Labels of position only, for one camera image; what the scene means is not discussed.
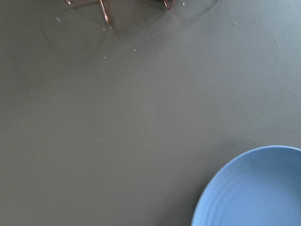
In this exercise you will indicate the blue plate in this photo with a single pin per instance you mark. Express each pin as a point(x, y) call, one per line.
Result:
point(261, 187)

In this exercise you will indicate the copper wire bottle rack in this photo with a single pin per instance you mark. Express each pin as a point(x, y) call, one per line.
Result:
point(104, 6)

